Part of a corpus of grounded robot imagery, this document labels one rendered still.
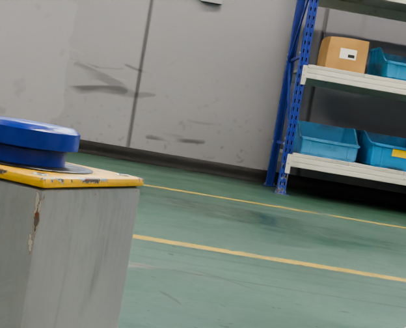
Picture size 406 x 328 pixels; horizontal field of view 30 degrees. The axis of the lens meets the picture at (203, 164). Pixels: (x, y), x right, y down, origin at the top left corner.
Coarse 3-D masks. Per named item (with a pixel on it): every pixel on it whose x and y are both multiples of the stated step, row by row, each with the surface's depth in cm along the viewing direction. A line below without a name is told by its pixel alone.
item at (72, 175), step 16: (0, 160) 28; (0, 176) 25; (16, 176) 25; (32, 176) 25; (48, 176) 25; (64, 176) 26; (80, 176) 27; (96, 176) 28; (112, 176) 29; (128, 176) 31
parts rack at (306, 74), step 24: (312, 0) 456; (336, 0) 513; (360, 0) 501; (384, 0) 457; (312, 24) 457; (288, 72) 506; (312, 72) 458; (336, 72) 459; (288, 96) 488; (384, 96) 518; (288, 120) 462; (288, 144) 460; (288, 168) 460; (312, 168) 461; (336, 168) 462; (360, 168) 463; (384, 168) 463
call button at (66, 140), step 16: (0, 128) 27; (16, 128) 27; (32, 128) 27; (48, 128) 28; (64, 128) 29; (0, 144) 28; (16, 144) 27; (32, 144) 27; (48, 144) 28; (64, 144) 28; (16, 160) 28; (32, 160) 28; (48, 160) 28; (64, 160) 29
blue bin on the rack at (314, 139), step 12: (300, 120) 512; (300, 132) 473; (312, 132) 512; (324, 132) 512; (336, 132) 513; (348, 132) 500; (300, 144) 468; (312, 144) 465; (324, 144) 465; (336, 144) 465; (348, 144) 465; (324, 156) 467; (336, 156) 466; (348, 156) 467
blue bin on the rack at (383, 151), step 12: (360, 132) 492; (360, 144) 492; (372, 144) 465; (384, 144) 463; (396, 144) 512; (360, 156) 489; (372, 156) 464; (384, 156) 464; (396, 156) 465; (396, 168) 466
